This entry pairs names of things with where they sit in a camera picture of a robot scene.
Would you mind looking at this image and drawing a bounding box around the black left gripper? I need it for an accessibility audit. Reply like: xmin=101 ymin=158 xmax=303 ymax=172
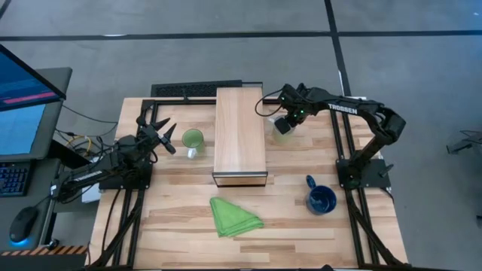
xmin=138 ymin=117 xmax=178 ymax=151

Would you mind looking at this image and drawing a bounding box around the yellow cable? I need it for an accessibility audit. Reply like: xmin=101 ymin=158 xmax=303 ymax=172
xmin=66 ymin=135 xmax=93 ymax=156

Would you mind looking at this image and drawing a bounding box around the dark blue mug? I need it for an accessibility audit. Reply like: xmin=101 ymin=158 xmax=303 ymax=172
xmin=304 ymin=175 xmax=338 ymax=216

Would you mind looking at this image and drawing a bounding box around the black desk cable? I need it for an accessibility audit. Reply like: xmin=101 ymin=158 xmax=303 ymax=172
xmin=56 ymin=104 xmax=120 ymax=151

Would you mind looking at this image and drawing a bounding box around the black backlit keyboard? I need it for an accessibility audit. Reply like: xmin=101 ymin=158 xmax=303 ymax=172
xmin=0 ymin=162 xmax=31 ymax=197

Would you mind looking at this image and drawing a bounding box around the wooden shelf with black frame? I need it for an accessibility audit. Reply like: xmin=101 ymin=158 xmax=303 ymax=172
xmin=212 ymin=87 xmax=269 ymax=188

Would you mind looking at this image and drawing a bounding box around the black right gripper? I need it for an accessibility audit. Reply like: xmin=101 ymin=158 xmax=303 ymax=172
xmin=276 ymin=83 xmax=316 ymax=136

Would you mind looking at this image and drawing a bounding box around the black perforated mat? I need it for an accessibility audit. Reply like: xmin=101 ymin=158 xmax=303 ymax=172
xmin=150 ymin=79 xmax=244 ymax=98

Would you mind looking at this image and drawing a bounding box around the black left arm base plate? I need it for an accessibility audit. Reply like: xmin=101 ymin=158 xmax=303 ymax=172
xmin=98 ymin=161 xmax=154 ymax=190

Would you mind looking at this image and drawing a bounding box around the black floor stand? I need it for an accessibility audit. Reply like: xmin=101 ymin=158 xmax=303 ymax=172
xmin=446 ymin=129 xmax=482 ymax=155

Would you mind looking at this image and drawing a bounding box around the black aluminium table frame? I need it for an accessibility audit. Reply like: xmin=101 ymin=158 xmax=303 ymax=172
xmin=85 ymin=98 xmax=411 ymax=271

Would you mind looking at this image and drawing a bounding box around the black computer mouse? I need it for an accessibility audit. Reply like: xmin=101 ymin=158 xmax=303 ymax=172
xmin=9 ymin=206 xmax=39 ymax=244

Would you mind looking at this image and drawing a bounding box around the grey-framed blue screen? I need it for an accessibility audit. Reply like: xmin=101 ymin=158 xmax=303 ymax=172
xmin=0 ymin=67 xmax=73 ymax=163

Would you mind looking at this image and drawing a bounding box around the white power box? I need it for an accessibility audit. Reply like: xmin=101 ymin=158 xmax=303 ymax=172
xmin=81 ymin=184 xmax=102 ymax=204

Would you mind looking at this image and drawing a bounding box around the folded green microfibre cloth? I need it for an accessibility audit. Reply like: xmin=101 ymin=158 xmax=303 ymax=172
xmin=209 ymin=196 xmax=265 ymax=239

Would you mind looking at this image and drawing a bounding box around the green-inside mug with white handle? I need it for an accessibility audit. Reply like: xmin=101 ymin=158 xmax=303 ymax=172
xmin=182 ymin=128 xmax=206 ymax=160

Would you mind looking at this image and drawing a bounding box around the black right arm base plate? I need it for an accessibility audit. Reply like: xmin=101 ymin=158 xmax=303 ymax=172
xmin=336 ymin=157 xmax=392 ymax=190

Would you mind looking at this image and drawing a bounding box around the yellow-black hazard tape strip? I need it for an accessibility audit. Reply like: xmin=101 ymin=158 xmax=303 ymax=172
xmin=0 ymin=245 xmax=88 ymax=257

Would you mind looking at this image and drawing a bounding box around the grey computer desk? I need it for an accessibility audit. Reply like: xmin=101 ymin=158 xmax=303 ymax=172
xmin=0 ymin=157 xmax=63 ymax=251

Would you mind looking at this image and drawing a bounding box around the black-framed computer monitor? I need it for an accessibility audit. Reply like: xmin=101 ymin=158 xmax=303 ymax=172
xmin=0 ymin=44 xmax=68 ymax=113

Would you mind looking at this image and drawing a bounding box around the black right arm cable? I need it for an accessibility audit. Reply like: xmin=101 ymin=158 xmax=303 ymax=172
xmin=255 ymin=88 xmax=284 ymax=117

